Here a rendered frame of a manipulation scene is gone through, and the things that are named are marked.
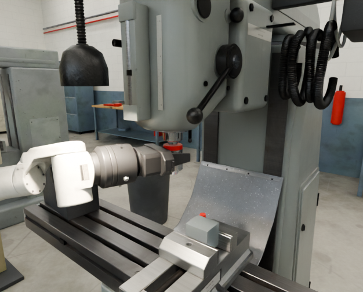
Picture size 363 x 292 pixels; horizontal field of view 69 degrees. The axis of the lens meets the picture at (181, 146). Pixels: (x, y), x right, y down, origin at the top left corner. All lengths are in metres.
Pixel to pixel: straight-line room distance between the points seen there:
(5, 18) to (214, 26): 9.76
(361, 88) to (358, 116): 0.40
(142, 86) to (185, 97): 0.08
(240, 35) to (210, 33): 0.10
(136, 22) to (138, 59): 0.06
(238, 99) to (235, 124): 0.32
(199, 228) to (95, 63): 0.41
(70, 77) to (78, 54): 0.03
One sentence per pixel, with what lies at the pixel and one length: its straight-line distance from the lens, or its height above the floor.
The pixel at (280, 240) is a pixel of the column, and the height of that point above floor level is 0.88.
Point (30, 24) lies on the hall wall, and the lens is 10.48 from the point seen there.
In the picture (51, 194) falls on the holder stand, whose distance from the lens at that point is 1.09.
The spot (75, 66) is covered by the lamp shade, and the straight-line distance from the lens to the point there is 0.42.
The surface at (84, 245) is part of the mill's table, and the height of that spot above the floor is 0.95.
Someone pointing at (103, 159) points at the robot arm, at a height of 1.27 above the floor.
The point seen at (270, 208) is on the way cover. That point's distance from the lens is 0.92.
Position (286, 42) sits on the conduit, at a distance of 0.73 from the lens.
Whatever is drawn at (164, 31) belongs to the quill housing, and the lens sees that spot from 0.52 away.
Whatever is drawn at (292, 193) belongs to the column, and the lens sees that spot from 0.97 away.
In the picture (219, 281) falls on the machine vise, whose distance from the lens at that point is 0.68.
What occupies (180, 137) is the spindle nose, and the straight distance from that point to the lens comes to 0.61.
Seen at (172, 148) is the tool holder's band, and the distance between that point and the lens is 0.61.
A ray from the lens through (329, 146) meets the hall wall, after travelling 4.81.
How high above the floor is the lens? 1.41
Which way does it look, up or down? 13 degrees down
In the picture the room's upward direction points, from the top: straight up
